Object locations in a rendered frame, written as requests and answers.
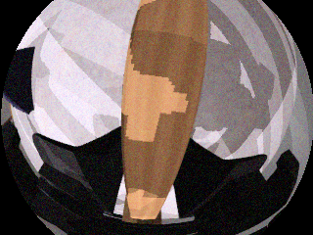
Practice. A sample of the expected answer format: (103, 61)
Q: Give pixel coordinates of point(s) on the brown wooden post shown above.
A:
(127, 218)

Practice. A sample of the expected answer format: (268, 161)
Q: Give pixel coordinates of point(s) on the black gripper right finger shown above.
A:
(202, 174)

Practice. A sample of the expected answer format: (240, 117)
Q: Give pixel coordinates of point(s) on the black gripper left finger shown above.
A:
(97, 164)

